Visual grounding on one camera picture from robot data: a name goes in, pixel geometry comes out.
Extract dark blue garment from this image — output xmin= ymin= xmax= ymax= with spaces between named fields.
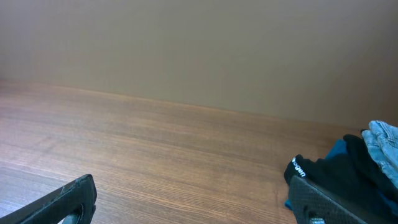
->
xmin=284 ymin=139 xmax=398 ymax=218

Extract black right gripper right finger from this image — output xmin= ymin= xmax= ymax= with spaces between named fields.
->
xmin=289 ymin=176 xmax=370 ymax=224

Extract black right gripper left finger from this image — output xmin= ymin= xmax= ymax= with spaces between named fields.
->
xmin=1 ymin=174 xmax=97 ymax=224

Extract black garment with white print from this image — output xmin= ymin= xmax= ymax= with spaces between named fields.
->
xmin=284 ymin=134 xmax=398 ymax=224

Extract light blue denim shorts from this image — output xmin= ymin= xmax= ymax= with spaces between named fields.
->
xmin=361 ymin=120 xmax=397 ymax=187

